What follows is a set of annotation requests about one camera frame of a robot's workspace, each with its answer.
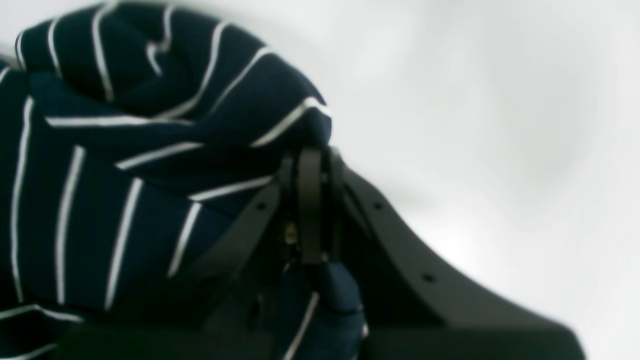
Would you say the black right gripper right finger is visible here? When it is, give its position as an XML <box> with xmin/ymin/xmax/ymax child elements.
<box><xmin>327</xmin><ymin>150</ymin><xmax>586</xmax><ymax>360</ymax></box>

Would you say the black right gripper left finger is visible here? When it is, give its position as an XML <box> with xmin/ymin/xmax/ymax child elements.
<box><xmin>55</xmin><ymin>148</ymin><xmax>323</xmax><ymax>360</ymax></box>

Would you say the navy white striped T-shirt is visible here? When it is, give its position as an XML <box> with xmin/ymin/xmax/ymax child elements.
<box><xmin>0</xmin><ymin>2</ymin><xmax>371</xmax><ymax>360</ymax></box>

